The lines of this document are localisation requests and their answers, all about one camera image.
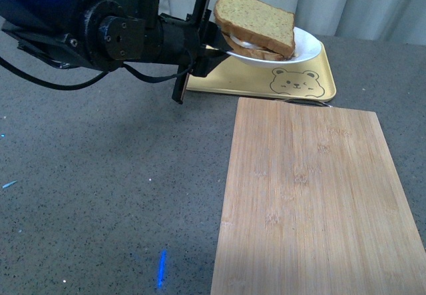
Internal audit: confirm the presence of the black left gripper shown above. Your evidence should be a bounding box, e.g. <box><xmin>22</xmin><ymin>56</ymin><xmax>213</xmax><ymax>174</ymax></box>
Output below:
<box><xmin>156</xmin><ymin>0</ymin><xmax>233</xmax><ymax>104</ymax></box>

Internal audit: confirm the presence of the bread slice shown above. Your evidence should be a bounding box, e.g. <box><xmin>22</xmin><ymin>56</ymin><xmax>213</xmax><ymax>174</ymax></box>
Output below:
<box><xmin>223</xmin><ymin>34</ymin><xmax>291</xmax><ymax>61</ymax></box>
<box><xmin>214</xmin><ymin>0</ymin><xmax>296</xmax><ymax>58</ymax></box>

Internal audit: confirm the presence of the white plate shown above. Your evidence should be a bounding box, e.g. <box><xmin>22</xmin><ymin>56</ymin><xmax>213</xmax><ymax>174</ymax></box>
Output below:
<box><xmin>227</xmin><ymin>27</ymin><xmax>323</xmax><ymax>68</ymax></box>

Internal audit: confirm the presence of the fried egg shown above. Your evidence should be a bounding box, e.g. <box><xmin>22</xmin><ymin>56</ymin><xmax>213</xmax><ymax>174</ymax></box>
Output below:
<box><xmin>230</xmin><ymin>35</ymin><xmax>263</xmax><ymax>50</ymax></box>

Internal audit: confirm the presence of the yellow bear tray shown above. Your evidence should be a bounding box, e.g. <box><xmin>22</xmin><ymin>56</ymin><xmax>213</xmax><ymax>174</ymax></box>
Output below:
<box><xmin>187</xmin><ymin>46</ymin><xmax>337</xmax><ymax>103</ymax></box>

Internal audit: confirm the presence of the bamboo cutting board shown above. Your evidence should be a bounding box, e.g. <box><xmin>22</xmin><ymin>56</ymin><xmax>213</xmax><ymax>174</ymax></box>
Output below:
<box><xmin>211</xmin><ymin>98</ymin><xmax>425</xmax><ymax>294</ymax></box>

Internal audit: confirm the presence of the blue paper scrap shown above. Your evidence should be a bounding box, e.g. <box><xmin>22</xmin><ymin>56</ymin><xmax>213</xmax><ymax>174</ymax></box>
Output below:
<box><xmin>2</xmin><ymin>180</ymin><xmax>17</xmax><ymax>189</ymax></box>

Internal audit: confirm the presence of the black cable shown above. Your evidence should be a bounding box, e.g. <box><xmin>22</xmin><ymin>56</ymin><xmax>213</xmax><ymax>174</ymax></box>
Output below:
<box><xmin>0</xmin><ymin>47</ymin><xmax>197</xmax><ymax>91</ymax></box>

